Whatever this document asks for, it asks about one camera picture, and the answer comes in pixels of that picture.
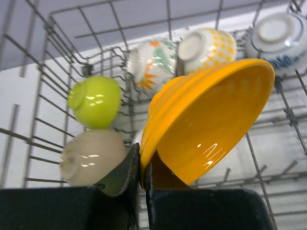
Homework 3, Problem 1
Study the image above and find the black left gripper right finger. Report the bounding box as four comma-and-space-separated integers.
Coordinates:
146, 153, 273, 230

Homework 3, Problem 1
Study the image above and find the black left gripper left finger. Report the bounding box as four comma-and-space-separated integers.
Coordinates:
0, 144, 140, 230

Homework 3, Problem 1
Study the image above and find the orange ribbed bowl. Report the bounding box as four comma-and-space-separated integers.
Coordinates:
140, 58, 275, 185

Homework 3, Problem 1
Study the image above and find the beige bowl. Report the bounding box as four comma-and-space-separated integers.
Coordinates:
59, 129, 126, 186

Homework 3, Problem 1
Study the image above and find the lime green bowl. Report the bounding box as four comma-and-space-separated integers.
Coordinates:
68, 76, 121, 129

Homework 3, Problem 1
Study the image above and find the white floral leaf bowl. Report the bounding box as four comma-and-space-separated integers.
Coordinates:
127, 38, 177, 95

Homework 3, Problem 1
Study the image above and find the white yellow dotted bowl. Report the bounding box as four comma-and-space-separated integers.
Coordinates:
177, 28, 237, 75

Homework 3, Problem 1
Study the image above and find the white blue patterned bowl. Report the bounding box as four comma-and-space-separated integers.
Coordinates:
245, 12, 307, 75

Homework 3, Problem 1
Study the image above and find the grey wire dish rack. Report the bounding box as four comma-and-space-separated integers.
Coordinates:
0, 0, 307, 230

